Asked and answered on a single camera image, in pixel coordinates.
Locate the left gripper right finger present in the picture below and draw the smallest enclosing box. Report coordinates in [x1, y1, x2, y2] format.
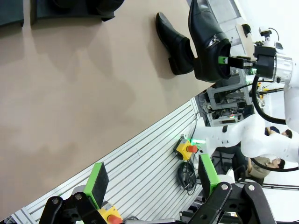
[189, 154, 278, 224]

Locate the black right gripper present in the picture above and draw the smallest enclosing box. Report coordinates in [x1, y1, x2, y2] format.
[218, 45, 278, 81]

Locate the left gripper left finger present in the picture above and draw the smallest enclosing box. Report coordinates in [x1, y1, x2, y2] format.
[38, 162, 110, 224]

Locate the black shoe stand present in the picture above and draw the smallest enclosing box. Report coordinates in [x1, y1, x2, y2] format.
[29, 0, 117, 25]
[0, 0, 25, 28]

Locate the yellow emergency stop button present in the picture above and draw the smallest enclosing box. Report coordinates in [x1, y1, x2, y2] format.
[97, 201, 124, 224]
[175, 138, 199, 161]

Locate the black computer mouse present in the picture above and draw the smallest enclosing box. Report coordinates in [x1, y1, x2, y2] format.
[241, 23, 252, 38]

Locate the grey equipment rack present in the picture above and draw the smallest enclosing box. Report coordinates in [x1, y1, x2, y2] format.
[198, 69, 256, 128]

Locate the seated person in khaki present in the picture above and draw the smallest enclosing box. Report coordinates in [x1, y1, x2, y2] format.
[246, 156, 287, 186]

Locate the person in navy top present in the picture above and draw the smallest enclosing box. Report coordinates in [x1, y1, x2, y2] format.
[265, 126, 293, 140]

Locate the black cable bundle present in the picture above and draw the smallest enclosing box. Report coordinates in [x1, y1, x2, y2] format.
[177, 160, 199, 196]

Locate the black robot cable hose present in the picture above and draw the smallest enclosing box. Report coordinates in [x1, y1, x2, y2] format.
[251, 74, 287, 126]

